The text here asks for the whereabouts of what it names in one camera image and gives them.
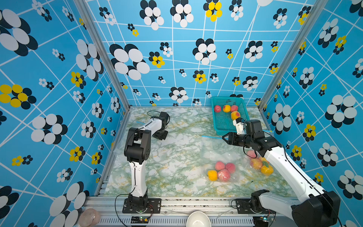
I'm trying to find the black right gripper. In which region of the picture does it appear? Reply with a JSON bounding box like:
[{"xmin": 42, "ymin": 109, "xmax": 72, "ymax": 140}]
[{"xmin": 222, "ymin": 132, "xmax": 253, "ymax": 148}]

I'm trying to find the teal plastic basket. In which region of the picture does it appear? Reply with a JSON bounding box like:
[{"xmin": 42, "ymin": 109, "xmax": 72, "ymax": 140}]
[{"xmin": 211, "ymin": 96, "xmax": 250, "ymax": 136}]

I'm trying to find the pink red peach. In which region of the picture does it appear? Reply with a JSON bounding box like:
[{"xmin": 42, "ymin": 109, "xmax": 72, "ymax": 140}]
[{"xmin": 246, "ymin": 150, "xmax": 258, "ymax": 159}]

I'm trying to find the orange red peach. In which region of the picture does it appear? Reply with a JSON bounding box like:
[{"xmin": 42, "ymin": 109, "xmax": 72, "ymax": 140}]
[{"xmin": 231, "ymin": 111, "xmax": 242, "ymax": 121}]

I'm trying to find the clear zip-top bag blue zipper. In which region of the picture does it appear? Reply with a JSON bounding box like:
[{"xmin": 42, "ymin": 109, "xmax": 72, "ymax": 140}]
[{"xmin": 243, "ymin": 131, "xmax": 278, "ymax": 168}]

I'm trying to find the yellow orange peach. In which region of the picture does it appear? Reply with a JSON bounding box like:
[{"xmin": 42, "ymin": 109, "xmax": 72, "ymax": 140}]
[{"xmin": 208, "ymin": 170, "xmax": 218, "ymax": 182}]

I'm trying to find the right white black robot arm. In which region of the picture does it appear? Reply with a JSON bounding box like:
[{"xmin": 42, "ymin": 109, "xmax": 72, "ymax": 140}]
[{"xmin": 222, "ymin": 132, "xmax": 341, "ymax": 227}]

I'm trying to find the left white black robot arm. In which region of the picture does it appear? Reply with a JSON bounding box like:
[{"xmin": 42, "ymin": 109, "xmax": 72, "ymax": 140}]
[{"xmin": 124, "ymin": 116, "xmax": 169, "ymax": 212}]

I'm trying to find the white bowl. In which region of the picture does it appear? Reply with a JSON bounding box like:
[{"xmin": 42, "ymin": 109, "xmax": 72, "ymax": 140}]
[{"xmin": 186, "ymin": 211, "xmax": 211, "ymax": 227}]

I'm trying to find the pink translucent object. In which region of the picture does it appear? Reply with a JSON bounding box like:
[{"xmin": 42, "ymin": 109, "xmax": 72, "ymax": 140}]
[{"xmin": 78, "ymin": 209, "xmax": 101, "ymax": 227}]

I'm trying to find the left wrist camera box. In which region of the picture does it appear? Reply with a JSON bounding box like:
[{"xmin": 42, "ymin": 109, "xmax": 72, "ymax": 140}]
[{"xmin": 159, "ymin": 112, "xmax": 170, "ymax": 127}]

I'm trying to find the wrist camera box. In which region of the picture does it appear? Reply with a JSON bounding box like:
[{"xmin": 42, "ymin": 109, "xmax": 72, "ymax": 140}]
[
  {"xmin": 159, "ymin": 112, "xmax": 170, "ymax": 127},
  {"xmin": 233, "ymin": 117, "xmax": 263, "ymax": 135}
]

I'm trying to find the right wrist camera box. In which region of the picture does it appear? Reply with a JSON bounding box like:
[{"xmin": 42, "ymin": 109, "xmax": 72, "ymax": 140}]
[{"xmin": 233, "ymin": 117, "xmax": 263, "ymax": 135}]

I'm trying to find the aluminium front rail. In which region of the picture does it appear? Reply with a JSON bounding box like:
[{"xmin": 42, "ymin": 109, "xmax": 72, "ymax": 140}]
[{"xmin": 84, "ymin": 196, "xmax": 296, "ymax": 227}]

